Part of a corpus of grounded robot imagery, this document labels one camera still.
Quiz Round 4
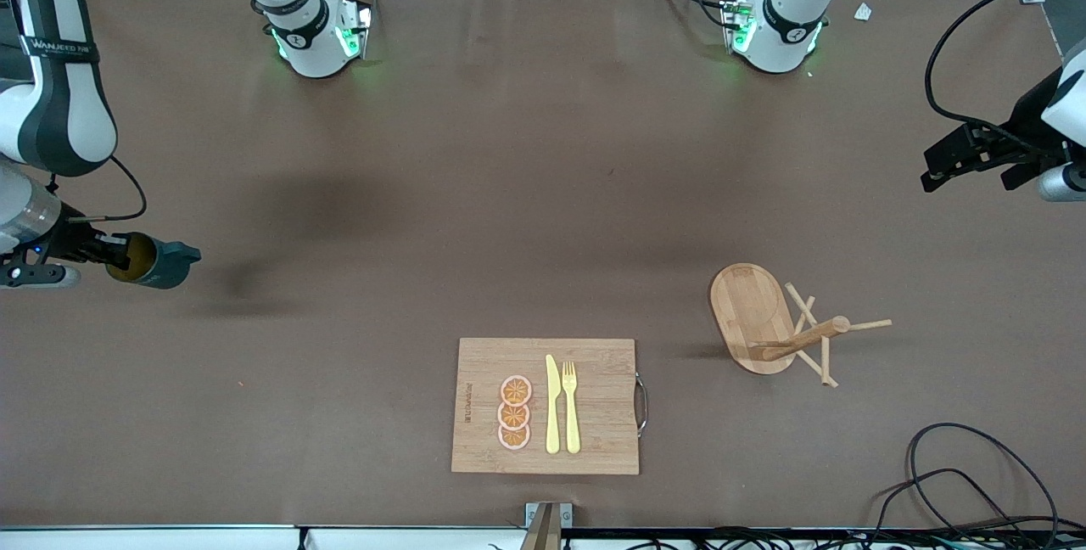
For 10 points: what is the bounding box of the wooden mug tree stand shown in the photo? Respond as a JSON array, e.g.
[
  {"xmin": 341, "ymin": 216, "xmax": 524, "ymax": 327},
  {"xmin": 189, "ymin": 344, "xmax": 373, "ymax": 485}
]
[{"xmin": 710, "ymin": 263, "xmax": 893, "ymax": 390}]

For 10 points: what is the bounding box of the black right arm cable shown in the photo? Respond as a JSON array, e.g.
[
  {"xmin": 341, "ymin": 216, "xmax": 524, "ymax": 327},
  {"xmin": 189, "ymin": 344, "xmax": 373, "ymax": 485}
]
[{"xmin": 51, "ymin": 155, "xmax": 148, "ymax": 224}]

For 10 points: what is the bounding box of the yellow plastic knife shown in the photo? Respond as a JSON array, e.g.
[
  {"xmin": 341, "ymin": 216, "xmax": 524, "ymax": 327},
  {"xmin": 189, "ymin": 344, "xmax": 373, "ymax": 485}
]
[{"xmin": 546, "ymin": 354, "xmax": 562, "ymax": 455}]

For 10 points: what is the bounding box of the wooden cutting board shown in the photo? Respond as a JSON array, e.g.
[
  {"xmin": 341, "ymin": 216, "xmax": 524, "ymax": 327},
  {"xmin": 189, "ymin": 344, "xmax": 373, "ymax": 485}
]
[{"xmin": 451, "ymin": 338, "xmax": 651, "ymax": 476}]

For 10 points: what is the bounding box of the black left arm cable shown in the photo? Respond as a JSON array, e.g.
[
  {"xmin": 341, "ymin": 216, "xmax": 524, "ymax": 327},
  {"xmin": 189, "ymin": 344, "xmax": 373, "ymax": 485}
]
[{"xmin": 925, "ymin": 0, "xmax": 1086, "ymax": 139}]

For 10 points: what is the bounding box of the metal base connector box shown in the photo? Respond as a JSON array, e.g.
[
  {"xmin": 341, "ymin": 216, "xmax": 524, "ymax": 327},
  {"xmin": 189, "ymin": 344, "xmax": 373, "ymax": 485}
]
[
  {"xmin": 338, "ymin": 0, "xmax": 374, "ymax": 60},
  {"xmin": 721, "ymin": 0, "xmax": 758, "ymax": 54}
]

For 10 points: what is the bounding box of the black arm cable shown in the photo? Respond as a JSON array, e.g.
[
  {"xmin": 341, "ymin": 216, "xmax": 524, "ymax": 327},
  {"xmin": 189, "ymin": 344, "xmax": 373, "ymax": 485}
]
[
  {"xmin": 51, "ymin": 155, "xmax": 148, "ymax": 224},
  {"xmin": 925, "ymin": 0, "xmax": 1086, "ymax": 139}
]

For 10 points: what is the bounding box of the metal camera bracket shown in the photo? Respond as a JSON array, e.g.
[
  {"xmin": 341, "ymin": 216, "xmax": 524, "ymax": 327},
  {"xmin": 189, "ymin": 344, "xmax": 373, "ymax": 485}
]
[{"xmin": 519, "ymin": 502, "xmax": 574, "ymax": 550}]

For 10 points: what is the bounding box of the dark green cup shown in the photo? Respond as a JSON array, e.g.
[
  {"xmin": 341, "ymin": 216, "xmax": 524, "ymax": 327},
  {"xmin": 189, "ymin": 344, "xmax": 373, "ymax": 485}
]
[{"xmin": 106, "ymin": 232, "xmax": 202, "ymax": 290}]

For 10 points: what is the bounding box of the yellow plastic fork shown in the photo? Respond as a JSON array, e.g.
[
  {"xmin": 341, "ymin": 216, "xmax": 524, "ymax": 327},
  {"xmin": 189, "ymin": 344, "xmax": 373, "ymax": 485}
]
[{"xmin": 562, "ymin": 361, "xmax": 582, "ymax": 455}]

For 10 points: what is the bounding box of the black looped floor cable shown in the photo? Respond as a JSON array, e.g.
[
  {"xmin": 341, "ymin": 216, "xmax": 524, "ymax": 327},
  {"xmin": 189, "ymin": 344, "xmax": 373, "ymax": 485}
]
[
  {"xmin": 906, "ymin": 423, "xmax": 1061, "ymax": 550},
  {"xmin": 865, "ymin": 469, "xmax": 1019, "ymax": 550}
]

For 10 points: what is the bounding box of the brown table cover sheet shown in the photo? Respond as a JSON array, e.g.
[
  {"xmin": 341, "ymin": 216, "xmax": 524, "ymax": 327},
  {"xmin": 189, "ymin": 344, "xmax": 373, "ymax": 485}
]
[{"xmin": 0, "ymin": 0, "xmax": 1086, "ymax": 530}]

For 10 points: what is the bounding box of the white edge rail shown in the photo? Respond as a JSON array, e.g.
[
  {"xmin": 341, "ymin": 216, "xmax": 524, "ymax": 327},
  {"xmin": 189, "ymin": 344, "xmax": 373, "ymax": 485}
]
[{"xmin": 0, "ymin": 525, "xmax": 531, "ymax": 550}]

